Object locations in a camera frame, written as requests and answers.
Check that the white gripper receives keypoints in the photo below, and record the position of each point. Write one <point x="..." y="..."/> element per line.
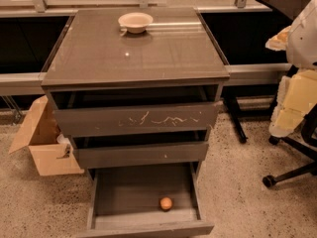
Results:
<point x="303" y="40"/>

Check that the orange fruit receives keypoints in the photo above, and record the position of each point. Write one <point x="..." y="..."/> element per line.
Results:
<point x="166" y="203"/>

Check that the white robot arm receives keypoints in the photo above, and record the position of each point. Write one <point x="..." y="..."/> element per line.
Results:
<point x="301" y="48"/>

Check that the grey drawer cabinet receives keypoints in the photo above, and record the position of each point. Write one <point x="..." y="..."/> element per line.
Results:
<point x="97" y="53"/>

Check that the grey middle drawer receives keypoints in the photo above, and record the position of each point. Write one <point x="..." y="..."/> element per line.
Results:
<point x="141" y="149"/>

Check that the grey drawer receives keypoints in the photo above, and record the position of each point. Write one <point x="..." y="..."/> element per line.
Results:
<point x="109" y="112"/>
<point x="125" y="203"/>
<point x="141" y="149"/>

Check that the grey top drawer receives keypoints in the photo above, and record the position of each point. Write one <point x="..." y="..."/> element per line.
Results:
<point x="109" y="112"/>

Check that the grey bottom drawer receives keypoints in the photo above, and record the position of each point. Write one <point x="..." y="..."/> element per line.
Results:
<point x="125" y="203"/>

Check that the black side table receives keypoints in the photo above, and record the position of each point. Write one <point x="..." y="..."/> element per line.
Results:
<point x="254" y="69"/>

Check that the black office chair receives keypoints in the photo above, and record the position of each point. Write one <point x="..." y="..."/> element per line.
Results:
<point x="307" y="131"/>

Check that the white paper bowl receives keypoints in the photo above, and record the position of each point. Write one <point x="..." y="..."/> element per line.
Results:
<point x="135" y="23"/>

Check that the white plastic bag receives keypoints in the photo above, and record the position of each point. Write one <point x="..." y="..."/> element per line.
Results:
<point x="62" y="140"/>

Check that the open cardboard box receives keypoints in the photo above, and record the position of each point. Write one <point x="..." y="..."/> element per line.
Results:
<point x="38" y="133"/>

